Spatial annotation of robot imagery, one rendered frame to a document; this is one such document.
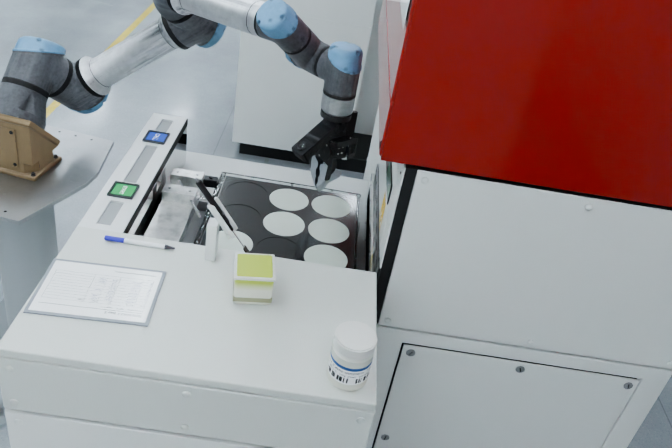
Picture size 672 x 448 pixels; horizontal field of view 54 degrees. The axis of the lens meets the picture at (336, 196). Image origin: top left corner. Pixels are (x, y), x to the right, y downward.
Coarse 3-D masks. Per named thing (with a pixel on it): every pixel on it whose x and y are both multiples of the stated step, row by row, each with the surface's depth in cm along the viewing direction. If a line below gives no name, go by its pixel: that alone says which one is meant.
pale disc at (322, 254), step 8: (312, 248) 151; (320, 248) 151; (328, 248) 152; (336, 248) 152; (304, 256) 148; (312, 256) 148; (320, 256) 149; (328, 256) 149; (336, 256) 150; (344, 256) 150; (328, 264) 147; (336, 264) 147; (344, 264) 148
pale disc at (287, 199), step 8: (272, 192) 168; (280, 192) 169; (288, 192) 169; (296, 192) 170; (272, 200) 165; (280, 200) 166; (288, 200) 166; (296, 200) 167; (304, 200) 167; (280, 208) 163; (288, 208) 163; (296, 208) 164
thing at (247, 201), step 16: (224, 192) 165; (240, 192) 166; (256, 192) 167; (304, 192) 170; (320, 192) 172; (240, 208) 160; (256, 208) 161; (272, 208) 162; (304, 208) 164; (352, 208) 168; (240, 224) 155; (256, 224) 156; (352, 224) 162; (256, 240) 150; (272, 240) 151; (288, 240) 152; (304, 240) 153; (352, 240) 156; (288, 256) 147; (352, 256) 151
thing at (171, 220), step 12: (168, 204) 160; (180, 204) 161; (156, 216) 155; (168, 216) 156; (180, 216) 157; (192, 216) 162; (156, 228) 151; (168, 228) 152; (180, 228) 153; (180, 240) 151
